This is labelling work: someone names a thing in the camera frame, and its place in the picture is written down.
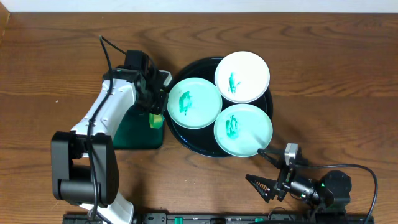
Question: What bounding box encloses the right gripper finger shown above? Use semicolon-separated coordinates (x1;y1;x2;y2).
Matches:
245;174;277;203
257;147;286;170

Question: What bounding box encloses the yellow green sponge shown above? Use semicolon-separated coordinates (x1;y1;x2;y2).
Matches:
149;113;165;129

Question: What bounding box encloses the mint green plate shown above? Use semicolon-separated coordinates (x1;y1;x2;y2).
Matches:
213;104;273;157
167;77;223;129

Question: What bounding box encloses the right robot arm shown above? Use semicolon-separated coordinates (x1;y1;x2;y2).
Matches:
246;143;352;212

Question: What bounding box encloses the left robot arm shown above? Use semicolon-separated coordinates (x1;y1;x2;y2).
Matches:
50;50;172;223

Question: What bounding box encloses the black rectangular water tray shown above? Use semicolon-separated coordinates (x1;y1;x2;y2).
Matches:
108;69;164;149

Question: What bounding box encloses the round black tray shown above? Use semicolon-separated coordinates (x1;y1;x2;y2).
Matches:
164;57;273;157

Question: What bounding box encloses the white plate with green stain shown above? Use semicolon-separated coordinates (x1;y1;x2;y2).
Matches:
215;51;271;103

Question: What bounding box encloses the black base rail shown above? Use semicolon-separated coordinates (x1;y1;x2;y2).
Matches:
62;211;375;224

